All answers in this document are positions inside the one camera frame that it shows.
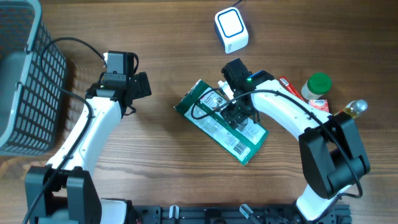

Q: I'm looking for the green 3M package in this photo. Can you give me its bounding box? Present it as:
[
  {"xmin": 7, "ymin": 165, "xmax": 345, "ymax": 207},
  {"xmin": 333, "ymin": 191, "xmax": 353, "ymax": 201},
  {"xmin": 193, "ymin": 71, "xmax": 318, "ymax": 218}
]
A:
[{"xmin": 174, "ymin": 80, "xmax": 269, "ymax": 165}]

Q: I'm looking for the red stick packet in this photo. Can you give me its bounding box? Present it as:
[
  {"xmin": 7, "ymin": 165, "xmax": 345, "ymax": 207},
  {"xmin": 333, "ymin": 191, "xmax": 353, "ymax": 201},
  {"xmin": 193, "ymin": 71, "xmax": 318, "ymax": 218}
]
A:
[{"xmin": 279, "ymin": 76, "xmax": 304, "ymax": 101}]

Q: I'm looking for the red tissue pack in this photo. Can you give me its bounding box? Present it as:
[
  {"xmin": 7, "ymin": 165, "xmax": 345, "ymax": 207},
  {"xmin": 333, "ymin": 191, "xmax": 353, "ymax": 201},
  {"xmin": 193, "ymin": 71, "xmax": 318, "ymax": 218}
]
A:
[{"xmin": 308, "ymin": 99, "xmax": 330, "ymax": 113}]

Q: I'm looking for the green lid jar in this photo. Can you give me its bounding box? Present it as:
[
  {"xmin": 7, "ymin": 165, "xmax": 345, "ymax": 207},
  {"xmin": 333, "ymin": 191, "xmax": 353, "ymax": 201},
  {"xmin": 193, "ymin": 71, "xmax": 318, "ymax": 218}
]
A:
[{"xmin": 301, "ymin": 72, "xmax": 332, "ymax": 100}]

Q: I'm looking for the yellow liquid bottle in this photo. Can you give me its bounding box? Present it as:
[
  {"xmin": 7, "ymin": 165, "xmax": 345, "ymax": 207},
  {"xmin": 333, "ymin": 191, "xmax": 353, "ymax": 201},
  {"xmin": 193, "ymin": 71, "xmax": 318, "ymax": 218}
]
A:
[{"xmin": 335, "ymin": 100, "xmax": 368, "ymax": 119}]

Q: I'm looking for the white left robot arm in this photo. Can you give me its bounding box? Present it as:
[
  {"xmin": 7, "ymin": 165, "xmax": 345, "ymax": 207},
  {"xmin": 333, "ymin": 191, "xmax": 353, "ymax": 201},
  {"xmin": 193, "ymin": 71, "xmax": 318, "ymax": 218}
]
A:
[{"xmin": 24, "ymin": 51, "xmax": 151, "ymax": 223}]

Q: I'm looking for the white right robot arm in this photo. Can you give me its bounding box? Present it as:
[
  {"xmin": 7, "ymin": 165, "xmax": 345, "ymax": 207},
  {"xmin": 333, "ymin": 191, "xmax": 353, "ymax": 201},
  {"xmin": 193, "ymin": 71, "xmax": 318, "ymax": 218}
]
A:
[{"xmin": 220, "ymin": 58, "xmax": 370, "ymax": 223}]

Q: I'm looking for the white barcode scanner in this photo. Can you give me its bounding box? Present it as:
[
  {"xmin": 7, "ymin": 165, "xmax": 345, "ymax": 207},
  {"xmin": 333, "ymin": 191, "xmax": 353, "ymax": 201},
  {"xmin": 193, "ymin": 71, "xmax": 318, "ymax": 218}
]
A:
[{"xmin": 214, "ymin": 7, "xmax": 249, "ymax": 54}]

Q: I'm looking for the grey mesh basket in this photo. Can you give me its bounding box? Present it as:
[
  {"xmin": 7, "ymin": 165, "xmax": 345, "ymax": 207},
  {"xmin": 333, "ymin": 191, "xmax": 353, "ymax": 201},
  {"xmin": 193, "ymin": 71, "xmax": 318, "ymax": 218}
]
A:
[{"xmin": 1, "ymin": 1, "xmax": 68, "ymax": 156}]

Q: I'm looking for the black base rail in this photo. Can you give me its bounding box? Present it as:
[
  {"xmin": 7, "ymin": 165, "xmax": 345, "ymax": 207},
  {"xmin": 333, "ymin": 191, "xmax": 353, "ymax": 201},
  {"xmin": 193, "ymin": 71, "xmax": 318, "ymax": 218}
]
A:
[{"xmin": 133, "ymin": 203, "xmax": 352, "ymax": 224}]

